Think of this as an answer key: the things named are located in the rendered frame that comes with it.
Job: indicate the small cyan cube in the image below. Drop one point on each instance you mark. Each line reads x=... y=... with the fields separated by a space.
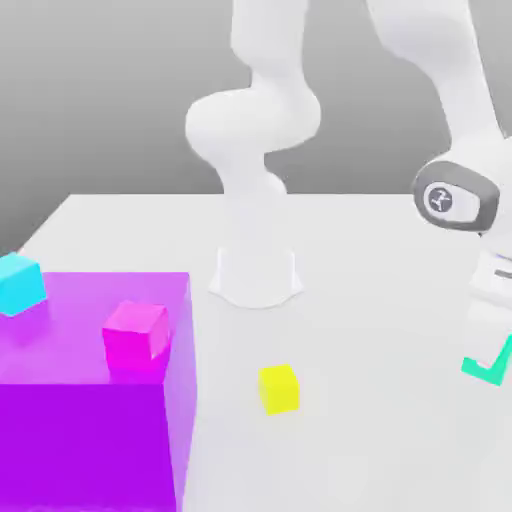
x=20 y=284

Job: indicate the large purple box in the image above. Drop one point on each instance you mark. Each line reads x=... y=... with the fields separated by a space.
x=80 y=444

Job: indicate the small magenta cube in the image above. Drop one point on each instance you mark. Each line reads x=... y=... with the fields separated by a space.
x=132 y=344

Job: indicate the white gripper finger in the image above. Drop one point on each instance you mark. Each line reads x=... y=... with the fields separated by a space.
x=482 y=336

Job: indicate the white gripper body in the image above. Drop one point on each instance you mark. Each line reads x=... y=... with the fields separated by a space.
x=490 y=284

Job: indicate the small yellow cube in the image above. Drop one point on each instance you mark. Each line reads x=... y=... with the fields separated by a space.
x=280 y=390

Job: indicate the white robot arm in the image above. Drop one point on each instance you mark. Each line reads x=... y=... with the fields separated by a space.
x=256 y=120

